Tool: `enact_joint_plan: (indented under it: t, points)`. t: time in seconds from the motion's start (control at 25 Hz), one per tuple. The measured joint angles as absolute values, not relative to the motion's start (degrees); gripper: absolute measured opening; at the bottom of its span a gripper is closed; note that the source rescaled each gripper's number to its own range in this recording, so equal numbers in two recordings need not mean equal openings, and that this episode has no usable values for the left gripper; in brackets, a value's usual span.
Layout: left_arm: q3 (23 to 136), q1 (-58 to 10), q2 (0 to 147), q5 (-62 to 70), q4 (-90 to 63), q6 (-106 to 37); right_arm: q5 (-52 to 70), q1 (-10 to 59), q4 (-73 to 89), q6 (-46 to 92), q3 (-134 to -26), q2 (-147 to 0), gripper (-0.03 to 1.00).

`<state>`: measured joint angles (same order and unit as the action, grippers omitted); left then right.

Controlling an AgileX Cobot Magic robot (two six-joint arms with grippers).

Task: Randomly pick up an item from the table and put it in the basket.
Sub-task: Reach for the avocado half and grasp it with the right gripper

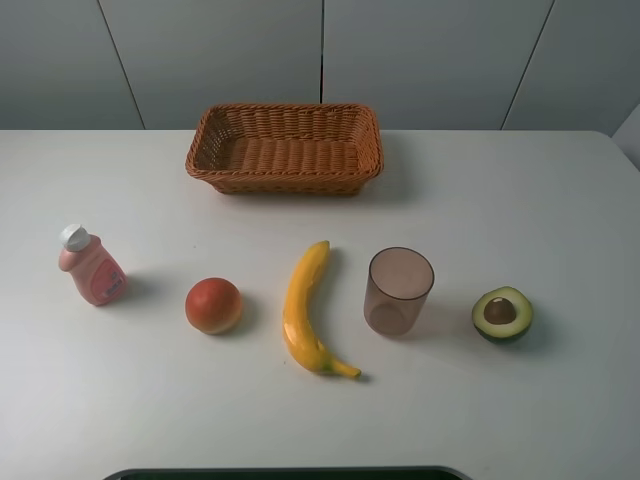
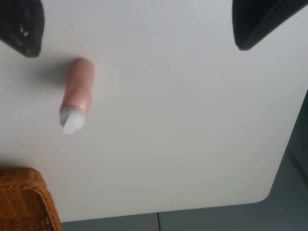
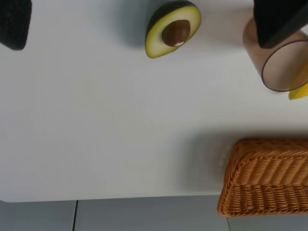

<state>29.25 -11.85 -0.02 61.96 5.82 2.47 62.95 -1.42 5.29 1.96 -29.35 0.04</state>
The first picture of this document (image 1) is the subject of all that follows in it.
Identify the halved avocado with pit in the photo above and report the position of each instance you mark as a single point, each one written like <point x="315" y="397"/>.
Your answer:
<point x="502" y="315"/>

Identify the brown wicker basket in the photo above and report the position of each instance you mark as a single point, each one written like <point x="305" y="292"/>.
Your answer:
<point x="319" y="149"/>

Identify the yellow banana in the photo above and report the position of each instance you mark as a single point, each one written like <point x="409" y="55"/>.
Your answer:
<point x="300" y="338"/>

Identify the translucent brown plastic cup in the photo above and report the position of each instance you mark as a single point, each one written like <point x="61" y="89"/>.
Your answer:
<point x="398" y="284"/>

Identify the red orange peach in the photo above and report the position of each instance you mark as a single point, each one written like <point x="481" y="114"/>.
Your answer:
<point x="213" y="306"/>

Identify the pink bottle white cap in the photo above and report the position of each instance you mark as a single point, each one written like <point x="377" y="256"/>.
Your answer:
<point x="97" y="276"/>

